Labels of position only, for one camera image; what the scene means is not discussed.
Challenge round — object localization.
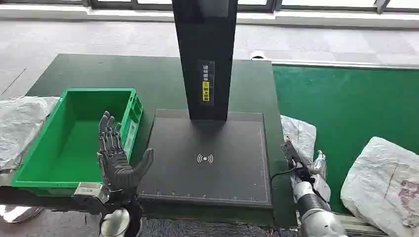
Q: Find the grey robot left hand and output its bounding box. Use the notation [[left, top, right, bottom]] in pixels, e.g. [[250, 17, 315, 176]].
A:
[[97, 111, 155, 199]]

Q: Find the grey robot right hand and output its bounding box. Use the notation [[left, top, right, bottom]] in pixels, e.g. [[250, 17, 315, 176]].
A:
[[280, 137, 328, 183]]

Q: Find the grey plastic parcel bag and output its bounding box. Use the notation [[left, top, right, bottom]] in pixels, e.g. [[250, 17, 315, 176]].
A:
[[0, 96, 60, 171], [280, 115, 318, 191]]

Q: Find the green plastic crate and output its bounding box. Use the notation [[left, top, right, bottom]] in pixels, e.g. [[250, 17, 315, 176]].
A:
[[11, 87, 144, 198]]

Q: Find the green conveyor belt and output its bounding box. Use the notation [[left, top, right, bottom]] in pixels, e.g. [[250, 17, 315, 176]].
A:
[[272, 64, 419, 215]]

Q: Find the grey parcel bag red print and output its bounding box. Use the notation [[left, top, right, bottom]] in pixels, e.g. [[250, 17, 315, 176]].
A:
[[340, 136, 419, 237]]

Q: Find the shiny grey round object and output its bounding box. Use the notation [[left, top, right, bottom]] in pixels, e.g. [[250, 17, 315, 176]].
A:
[[0, 204, 44, 224]]

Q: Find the yellow and black column label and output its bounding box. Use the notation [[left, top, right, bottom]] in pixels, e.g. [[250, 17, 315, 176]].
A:
[[197, 59, 216, 106]]

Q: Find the black scanner column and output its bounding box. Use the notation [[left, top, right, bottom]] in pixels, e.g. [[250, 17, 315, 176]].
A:
[[171, 0, 239, 121]]

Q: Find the black cable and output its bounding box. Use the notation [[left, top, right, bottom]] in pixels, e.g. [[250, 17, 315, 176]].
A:
[[269, 166, 297, 186]]

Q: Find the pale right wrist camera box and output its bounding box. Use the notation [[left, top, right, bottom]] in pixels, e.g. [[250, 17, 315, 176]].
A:
[[311, 174, 332, 203]]

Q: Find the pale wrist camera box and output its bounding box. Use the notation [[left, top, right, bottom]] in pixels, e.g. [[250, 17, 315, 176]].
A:
[[311, 174, 332, 203], [72, 182, 110, 204]]

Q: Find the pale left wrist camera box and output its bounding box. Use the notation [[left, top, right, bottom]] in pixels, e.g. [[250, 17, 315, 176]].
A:
[[72, 182, 110, 204]]

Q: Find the black scanner base plate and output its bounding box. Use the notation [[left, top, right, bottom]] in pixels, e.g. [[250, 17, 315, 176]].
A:
[[137, 109, 273, 208]]

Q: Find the metal conveyor frame rail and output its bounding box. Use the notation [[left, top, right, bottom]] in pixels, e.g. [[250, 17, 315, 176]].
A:
[[251, 51, 419, 70]]

